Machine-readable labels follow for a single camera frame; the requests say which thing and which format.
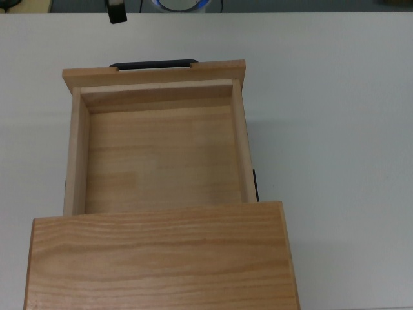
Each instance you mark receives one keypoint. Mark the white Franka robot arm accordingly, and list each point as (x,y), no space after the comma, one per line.
(180,4)

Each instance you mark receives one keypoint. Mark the wooden drawer cabinet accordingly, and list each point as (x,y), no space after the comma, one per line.
(161,258)

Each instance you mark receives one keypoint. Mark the tan box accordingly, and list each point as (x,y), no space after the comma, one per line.
(35,6)

